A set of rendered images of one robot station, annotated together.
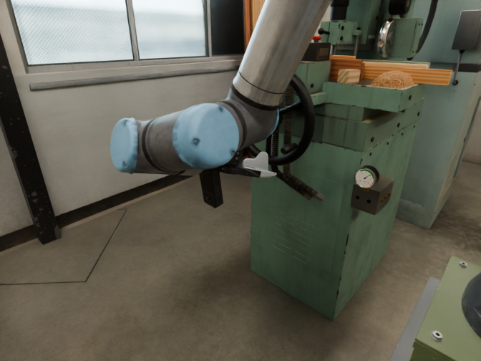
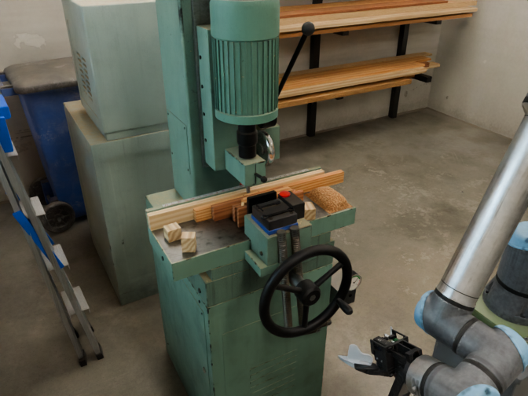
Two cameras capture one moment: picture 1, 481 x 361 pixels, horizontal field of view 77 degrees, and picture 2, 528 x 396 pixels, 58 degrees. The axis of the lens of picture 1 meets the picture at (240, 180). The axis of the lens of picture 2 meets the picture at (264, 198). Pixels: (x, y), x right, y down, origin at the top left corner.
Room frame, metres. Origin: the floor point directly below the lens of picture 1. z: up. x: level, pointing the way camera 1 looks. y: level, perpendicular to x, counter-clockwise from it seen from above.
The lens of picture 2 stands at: (0.69, 0.88, 1.65)
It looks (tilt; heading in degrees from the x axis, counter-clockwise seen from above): 29 degrees down; 288
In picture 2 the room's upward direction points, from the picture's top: straight up
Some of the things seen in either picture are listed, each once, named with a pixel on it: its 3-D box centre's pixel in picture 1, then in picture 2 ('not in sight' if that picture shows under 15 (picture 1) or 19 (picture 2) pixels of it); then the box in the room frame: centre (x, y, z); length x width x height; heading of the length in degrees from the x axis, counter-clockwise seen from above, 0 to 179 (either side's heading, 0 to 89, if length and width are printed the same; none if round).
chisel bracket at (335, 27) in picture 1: (338, 36); (245, 166); (1.15, -0.33, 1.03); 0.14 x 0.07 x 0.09; 137
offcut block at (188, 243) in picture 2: not in sight; (188, 242); (1.21, -0.06, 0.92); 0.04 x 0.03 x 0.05; 19
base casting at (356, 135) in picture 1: (341, 111); (232, 226); (1.22, -0.40, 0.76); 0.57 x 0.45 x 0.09; 137
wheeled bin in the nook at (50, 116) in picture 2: not in sight; (71, 142); (2.71, -1.39, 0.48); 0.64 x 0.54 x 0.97; 50
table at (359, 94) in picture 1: (311, 87); (262, 232); (1.06, -0.24, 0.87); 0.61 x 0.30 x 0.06; 47
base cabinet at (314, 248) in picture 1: (328, 199); (236, 314); (1.22, -0.40, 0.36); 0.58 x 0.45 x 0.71; 137
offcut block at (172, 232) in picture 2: not in sight; (172, 232); (1.27, -0.09, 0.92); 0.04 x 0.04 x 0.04; 50
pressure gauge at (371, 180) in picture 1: (366, 179); (350, 281); (0.80, -0.37, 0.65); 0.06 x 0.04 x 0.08; 47
